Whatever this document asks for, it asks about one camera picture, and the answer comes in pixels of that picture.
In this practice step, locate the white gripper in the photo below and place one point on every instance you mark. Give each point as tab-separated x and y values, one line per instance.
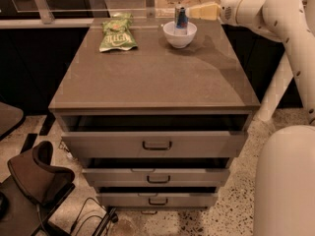
228	11

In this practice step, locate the redbull can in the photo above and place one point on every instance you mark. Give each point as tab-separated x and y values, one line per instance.
180	20

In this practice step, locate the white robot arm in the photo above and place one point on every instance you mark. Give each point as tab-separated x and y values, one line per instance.
284	202

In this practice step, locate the white bowl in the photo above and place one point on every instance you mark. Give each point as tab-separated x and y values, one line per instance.
179	40

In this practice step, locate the green chip bag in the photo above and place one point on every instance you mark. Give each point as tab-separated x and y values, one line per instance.
116	33

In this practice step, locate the grey drawer cabinet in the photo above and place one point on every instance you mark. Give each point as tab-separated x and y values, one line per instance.
156	88

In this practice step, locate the top grey drawer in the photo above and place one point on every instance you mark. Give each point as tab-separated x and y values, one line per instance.
155	144

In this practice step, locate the grey drawer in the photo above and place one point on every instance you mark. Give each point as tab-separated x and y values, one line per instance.
157	200
155	144
159	177

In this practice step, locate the middle grey drawer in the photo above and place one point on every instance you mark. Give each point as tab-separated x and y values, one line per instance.
159	177

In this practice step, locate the bottom grey drawer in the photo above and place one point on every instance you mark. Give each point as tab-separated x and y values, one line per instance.
157	200

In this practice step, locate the dark round table edge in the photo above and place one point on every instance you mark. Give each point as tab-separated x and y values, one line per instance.
11	117

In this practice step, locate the dark office chair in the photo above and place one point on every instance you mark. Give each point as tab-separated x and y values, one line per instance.
34	190

